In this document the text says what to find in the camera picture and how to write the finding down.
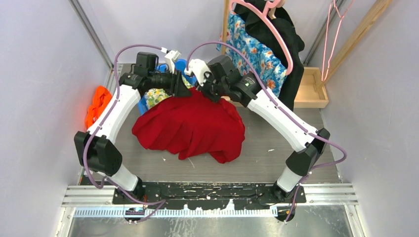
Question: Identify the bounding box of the wooden rack post right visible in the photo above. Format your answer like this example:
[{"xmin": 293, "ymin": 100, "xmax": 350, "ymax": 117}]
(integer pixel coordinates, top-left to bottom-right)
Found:
[{"xmin": 314, "ymin": 0, "xmax": 392, "ymax": 90}]

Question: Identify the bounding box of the black garment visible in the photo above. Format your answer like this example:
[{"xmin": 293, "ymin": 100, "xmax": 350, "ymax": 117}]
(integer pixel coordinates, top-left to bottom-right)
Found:
[{"xmin": 234, "ymin": 0, "xmax": 306, "ymax": 113}]

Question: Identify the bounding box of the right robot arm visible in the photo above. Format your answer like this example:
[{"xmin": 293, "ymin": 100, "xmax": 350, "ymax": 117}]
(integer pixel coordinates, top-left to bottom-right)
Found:
[{"xmin": 188, "ymin": 55, "xmax": 330, "ymax": 203}]

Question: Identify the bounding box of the pink plastic hanger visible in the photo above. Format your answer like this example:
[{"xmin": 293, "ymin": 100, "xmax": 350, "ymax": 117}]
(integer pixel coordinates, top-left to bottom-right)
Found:
[{"xmin": 229, "ymin": 0, "xmax": 293, "ymax": 76}]

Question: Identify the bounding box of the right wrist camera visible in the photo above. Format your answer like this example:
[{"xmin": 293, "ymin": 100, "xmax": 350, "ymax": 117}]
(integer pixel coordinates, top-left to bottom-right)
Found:
[{"xmin": 184, "ymin": 59, "xmax": 213, "ymax": 87}]

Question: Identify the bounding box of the red pleated skirt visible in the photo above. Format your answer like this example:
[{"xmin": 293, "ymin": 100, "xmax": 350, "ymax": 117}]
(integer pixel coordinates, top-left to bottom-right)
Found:
[{"xmin": 131, "ymin": 88, "xmax": 245, "ymax": 163}]

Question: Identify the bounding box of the aluminium frame rail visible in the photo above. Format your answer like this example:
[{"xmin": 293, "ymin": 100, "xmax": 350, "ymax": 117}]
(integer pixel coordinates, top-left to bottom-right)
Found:
[{"xmin": 68, "ymin": 0, "xmax": 114, "ymax": 68}]

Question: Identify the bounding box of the blue plastic bin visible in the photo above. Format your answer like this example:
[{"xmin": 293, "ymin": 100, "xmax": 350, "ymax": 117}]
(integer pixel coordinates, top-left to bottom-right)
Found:
[{"xmin": 138, "ymin": 59, "xmax": 196, "ymax": 115}]

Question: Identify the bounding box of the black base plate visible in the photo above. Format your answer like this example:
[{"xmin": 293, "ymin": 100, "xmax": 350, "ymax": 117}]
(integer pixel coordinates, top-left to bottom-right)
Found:
[{"xmin": 112, "ymin": 181, "xmax": 307, "ymax": 211}]

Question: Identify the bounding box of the orange cloth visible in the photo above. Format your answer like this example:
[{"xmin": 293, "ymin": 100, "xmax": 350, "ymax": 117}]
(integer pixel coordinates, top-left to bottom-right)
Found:
[{"xmin": 85, "ymin": 86, "xmax": 113, "ymax": 129}]

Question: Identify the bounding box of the lemon print skirt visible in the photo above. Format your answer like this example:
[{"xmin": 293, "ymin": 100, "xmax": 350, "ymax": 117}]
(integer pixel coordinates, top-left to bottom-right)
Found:
[{"xmin": 135, "ymin": 73, "xmax": 192, "ymax": 112}]

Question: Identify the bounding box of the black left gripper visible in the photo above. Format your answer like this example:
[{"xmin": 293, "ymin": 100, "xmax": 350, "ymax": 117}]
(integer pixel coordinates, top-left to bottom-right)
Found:
[{"xmin": 149, "ymin": 67, "xmax": 192, "ymax": 98}]

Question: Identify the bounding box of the wooden rack post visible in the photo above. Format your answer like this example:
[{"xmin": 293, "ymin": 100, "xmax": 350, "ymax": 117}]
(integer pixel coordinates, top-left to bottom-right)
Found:
[
  {"xmin": 314, "ymin": 0, "xmax": 392, "ymax": 90},
  {"xmin": 221, "ymin": 0, "xmax": 230, "ymax": 43}
]

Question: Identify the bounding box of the wooden rack base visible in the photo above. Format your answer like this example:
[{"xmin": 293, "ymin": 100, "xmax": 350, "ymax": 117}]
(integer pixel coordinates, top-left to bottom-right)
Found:
[{"xmin": 294, "ymin": 67, "xmax": 329, "ymax": 109}]

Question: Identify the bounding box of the blue floral garment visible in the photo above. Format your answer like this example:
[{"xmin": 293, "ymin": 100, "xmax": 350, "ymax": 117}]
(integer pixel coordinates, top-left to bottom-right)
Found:
[{"xmin": 226, "ymin": 12, "xmax": 287, "ymax": 96}]

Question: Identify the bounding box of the wooden rack post left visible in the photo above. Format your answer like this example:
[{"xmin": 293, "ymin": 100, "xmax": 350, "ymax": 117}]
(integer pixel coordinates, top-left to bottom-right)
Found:
[{"xmin": 221, "ymin": 0, "xmax": 230, "ymax": 43}]

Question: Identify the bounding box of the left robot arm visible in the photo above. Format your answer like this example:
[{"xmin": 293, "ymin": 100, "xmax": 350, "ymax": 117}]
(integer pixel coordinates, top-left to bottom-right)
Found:
[{"xmin": 74, "ymin": 50, "xmax": 192, "ymax": 204}]

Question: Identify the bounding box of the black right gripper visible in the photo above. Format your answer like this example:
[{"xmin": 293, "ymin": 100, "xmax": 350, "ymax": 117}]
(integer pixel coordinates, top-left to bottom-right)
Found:
[{"xmin": 195, "ymin": 70, "xmax": 228, "ymax": 103}]

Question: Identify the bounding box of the pink wire hanger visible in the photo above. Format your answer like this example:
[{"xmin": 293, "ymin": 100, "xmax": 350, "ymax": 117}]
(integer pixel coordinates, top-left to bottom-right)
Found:
[{"xmin": 320, "ymin": 0, "xmax": 356, "ymax": 82}]

